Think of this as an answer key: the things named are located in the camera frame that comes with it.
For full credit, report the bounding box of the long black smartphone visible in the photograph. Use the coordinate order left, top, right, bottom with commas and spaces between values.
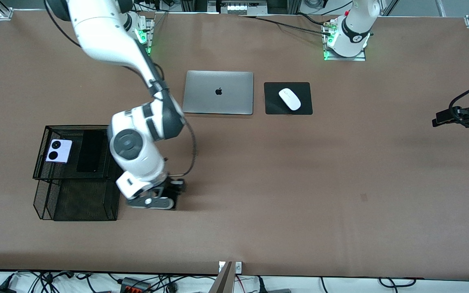
77, 130, 104, 173

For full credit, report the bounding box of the lilac flip phone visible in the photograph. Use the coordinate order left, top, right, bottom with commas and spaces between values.
46, 139, 73, 164

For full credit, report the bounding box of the silver closed laptop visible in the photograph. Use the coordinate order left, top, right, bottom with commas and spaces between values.
182, 70, 254, 116

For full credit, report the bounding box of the black power strip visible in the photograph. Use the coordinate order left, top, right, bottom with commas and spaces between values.
121, 278, 150, 293

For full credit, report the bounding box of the black mouse pad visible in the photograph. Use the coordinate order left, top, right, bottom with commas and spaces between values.
264, 82, 313, 115

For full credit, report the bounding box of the white computer mouse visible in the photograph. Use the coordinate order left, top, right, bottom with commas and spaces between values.
278, 88, 301, 111

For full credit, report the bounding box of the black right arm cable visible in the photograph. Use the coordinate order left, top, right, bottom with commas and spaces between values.
45, 0, 197, 177

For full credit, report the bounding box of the black wire mesh tray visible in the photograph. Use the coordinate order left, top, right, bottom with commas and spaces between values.
33, 179, 120, 221
33, 125, 128, 186

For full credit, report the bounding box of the grey slanted post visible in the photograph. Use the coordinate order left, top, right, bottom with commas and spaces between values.
209, 262, 233, 293

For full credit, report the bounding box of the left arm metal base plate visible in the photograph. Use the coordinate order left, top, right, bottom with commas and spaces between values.
323, 20, 366, 62

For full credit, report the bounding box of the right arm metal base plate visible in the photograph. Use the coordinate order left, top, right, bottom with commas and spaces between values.
137, 18, 154, 56

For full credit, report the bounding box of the black looped floor cable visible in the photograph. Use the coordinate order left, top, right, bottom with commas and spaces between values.
379, 278, 416, 288

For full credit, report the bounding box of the black cable on table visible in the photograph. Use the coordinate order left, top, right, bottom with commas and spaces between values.
239, 15, 333, 36

